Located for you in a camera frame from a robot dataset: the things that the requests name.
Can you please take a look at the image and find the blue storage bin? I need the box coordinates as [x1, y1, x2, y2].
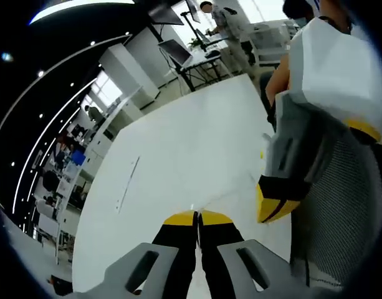
[71, 149, 87, 166]

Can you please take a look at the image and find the person's head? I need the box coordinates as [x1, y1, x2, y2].
[283, 0, 315, 28]

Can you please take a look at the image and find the clear resealable plastic bag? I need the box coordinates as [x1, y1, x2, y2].
[189, 133, 274, 216]

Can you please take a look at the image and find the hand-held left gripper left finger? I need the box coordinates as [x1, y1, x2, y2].
[81, 210, 199, 299]

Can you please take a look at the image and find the grey mesh office chair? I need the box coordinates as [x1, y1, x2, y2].
[289, 130, 382, 288]

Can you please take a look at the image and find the black framed work desk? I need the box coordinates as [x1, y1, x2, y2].
[177, 49, 232, 92]

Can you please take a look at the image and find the large dark wall screen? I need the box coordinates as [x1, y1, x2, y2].
[146, 2, 186, 26]

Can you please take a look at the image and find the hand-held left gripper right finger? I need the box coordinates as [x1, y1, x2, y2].
[198, 210, 322, 299]

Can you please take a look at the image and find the long white cabinet counter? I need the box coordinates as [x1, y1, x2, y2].
[81, 90, 143, 191]

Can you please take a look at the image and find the desk computer monitor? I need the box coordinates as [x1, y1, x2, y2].
[157, 38, 193, 67]

